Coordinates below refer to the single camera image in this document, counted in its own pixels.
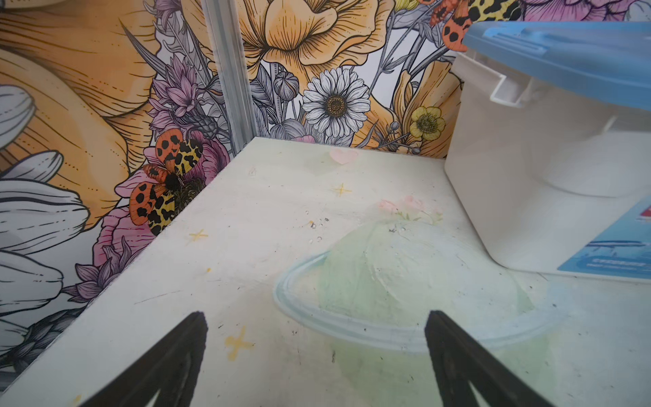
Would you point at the aluminium corner frame post left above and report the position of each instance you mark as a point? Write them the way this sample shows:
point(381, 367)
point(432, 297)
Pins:
point(226, 41)

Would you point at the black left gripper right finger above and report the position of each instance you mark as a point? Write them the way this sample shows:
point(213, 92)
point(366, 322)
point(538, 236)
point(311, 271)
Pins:
point(463, 367)

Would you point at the white blue-lid storage box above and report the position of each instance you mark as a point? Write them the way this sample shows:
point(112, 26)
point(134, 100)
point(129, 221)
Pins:
point(550, 155)

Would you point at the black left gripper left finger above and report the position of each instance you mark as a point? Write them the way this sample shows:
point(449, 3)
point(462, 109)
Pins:
point(166, 375)

